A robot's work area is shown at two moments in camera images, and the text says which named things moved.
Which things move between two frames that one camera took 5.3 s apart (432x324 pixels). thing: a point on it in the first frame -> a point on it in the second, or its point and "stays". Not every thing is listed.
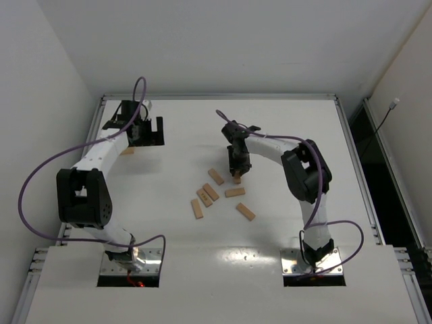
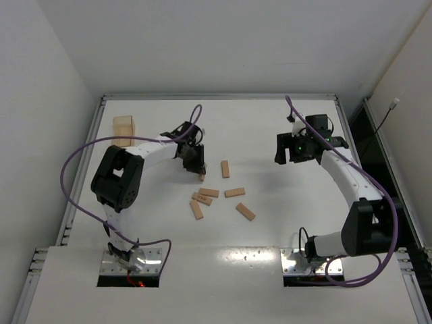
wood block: [247, 212] stays
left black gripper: [148, 136] -> [194, 159]
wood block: [196, 208] stays
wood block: [237, 179] -> [225, 169]
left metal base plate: [152, 266] stays
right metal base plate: [293, 264] stays
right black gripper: [239, 165] -> [285, 142]
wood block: [235, 192] stays
